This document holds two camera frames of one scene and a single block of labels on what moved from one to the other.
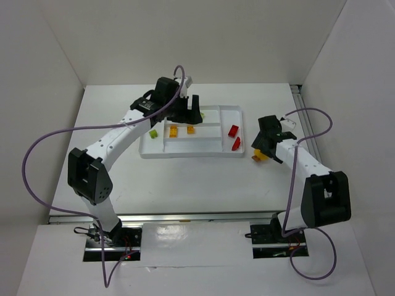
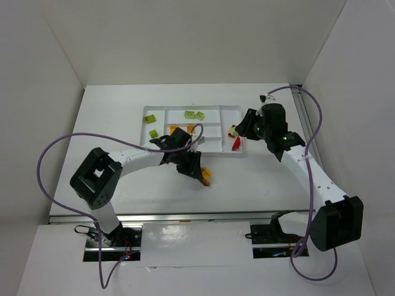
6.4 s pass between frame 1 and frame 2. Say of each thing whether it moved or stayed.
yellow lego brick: moved
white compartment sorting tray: stayed
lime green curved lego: stayed
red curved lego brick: stayed
